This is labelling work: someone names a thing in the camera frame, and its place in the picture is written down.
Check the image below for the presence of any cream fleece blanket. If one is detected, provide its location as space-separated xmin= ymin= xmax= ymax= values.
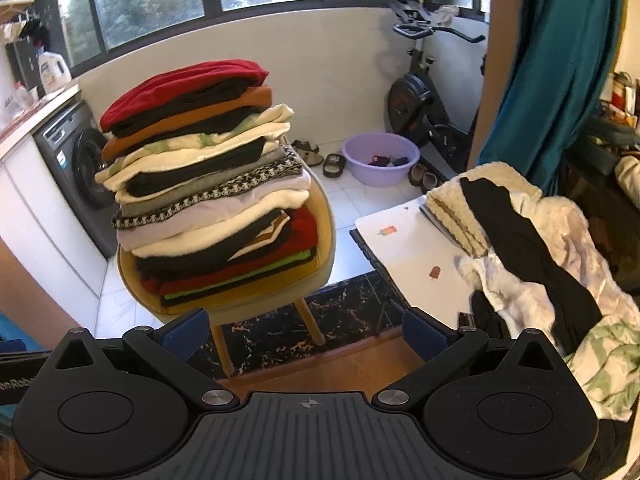
xmin=425 ymin=161 xmax=543 ymax=258

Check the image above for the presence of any black desk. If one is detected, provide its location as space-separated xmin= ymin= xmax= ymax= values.
xmin=562 ymin=115 xmax=640 ymax=291

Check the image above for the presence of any grey washing machine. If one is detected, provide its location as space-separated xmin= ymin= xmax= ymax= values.
xmin=32 ymin=100 xmax=121 ymax=261

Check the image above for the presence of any dark red garment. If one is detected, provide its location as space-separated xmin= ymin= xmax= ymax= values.
xmin=99 ymin=60 xmax=271 ymax=137

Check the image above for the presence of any cluster of cosmetic bottles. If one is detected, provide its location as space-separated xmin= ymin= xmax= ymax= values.
xmin=597 ymin=70 xmax=640 ymax=133

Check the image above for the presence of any teal curtain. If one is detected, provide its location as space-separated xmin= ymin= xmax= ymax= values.
xmin=477 ymin=0 xmax=626 ymax=196

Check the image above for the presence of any white detergent jug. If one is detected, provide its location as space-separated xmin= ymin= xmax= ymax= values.
xmin=37 ymin=51 xmax=73 ymax=95

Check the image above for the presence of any black exercise bike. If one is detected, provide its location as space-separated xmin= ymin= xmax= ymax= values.
xmin=385 ymin=0 xmax=488 ymax=171

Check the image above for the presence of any white fluffy garment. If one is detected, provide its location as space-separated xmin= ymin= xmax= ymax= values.
xmin=457 ymin=195 xmax=640 ymax=341

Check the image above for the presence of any pair of brown shoes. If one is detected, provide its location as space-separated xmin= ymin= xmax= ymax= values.
xmin=407 ymin=162 xmax=441 ymax=192

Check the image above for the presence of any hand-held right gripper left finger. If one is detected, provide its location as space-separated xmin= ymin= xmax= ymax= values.
xmin=54 ymin=307 xmax=241 ymax=415

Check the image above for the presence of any yellow chair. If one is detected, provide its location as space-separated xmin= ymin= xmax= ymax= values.
xmin=117 ymin=165 xmax=337 ymax=376

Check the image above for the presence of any black slide sandal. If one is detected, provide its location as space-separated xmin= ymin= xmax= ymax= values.
xmin=322 ymin=152 xmax=346 ymax=178

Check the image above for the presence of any stack of folded clothes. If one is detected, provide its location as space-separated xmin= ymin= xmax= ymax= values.
xmin=95 ymin=85 xmax=321 ymax=311

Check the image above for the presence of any white folding table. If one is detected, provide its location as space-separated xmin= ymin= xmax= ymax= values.
xmin=350 ymin=195 xmax=501 ymax=341

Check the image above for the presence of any green leaf print garment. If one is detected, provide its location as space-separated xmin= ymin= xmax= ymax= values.
xmin=565 ymin=322 xmax=640 ymax=421

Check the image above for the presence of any purple plastic basin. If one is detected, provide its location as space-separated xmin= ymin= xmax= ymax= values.
xmin=342 ymin=132 xmax=421 ymax=188

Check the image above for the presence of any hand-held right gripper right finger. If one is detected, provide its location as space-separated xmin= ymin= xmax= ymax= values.
xmin=371 ymin=308 xmax=561 ymax=413

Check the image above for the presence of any beige pouch bag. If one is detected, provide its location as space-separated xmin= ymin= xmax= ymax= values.
xmin=614 ymin=155 xmax=640 ymax=211

